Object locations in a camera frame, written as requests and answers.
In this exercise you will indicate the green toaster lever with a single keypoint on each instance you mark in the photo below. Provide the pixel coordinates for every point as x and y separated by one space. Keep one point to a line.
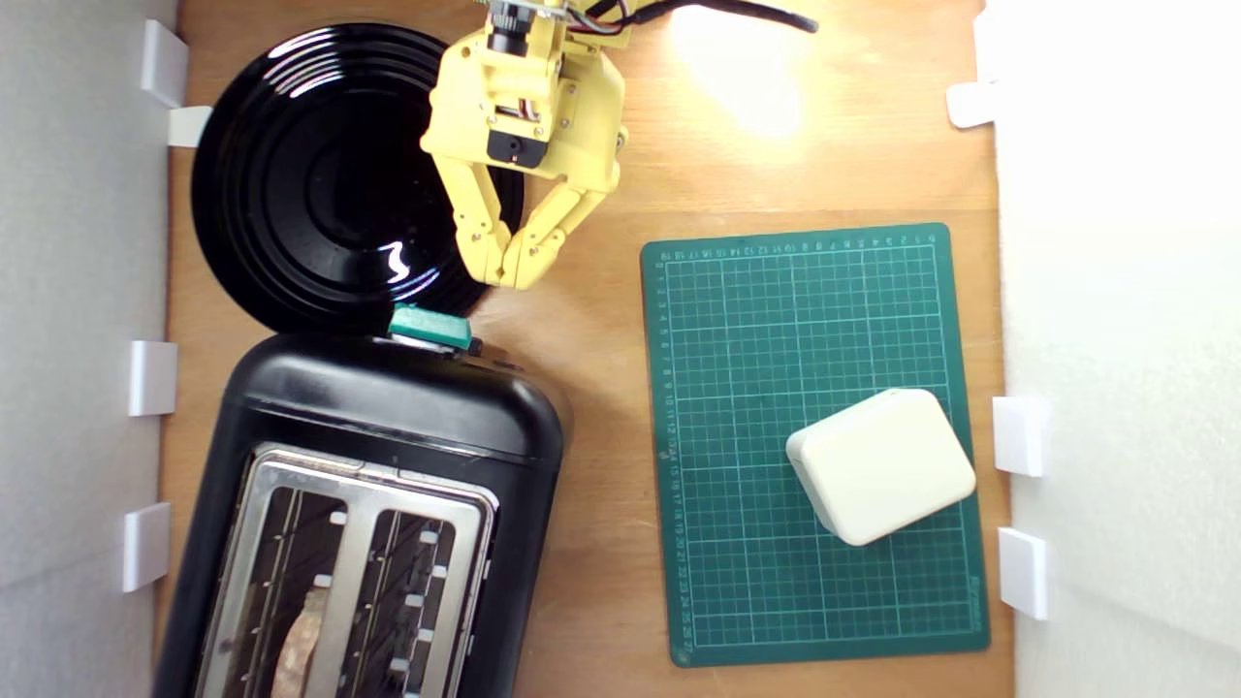
431 327

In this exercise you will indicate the black two-slot toaster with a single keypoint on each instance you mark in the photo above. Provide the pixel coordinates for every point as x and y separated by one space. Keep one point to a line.
388 397

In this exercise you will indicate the black round plate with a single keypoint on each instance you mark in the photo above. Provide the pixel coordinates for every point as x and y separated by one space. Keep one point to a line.
310 174

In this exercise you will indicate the green cutting mat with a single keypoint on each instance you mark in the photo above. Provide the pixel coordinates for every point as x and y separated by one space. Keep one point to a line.
737 339

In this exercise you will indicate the white block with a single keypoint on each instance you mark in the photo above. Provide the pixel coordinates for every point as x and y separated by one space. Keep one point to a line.
882 465

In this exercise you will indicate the brown bread slice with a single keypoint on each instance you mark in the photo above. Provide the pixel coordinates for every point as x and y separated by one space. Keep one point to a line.
299 645

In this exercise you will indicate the white wall clip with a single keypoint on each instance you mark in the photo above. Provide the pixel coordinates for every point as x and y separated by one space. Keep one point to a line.
145 546
189 126
1023 572
165 63
1018 436
970 104
153 378

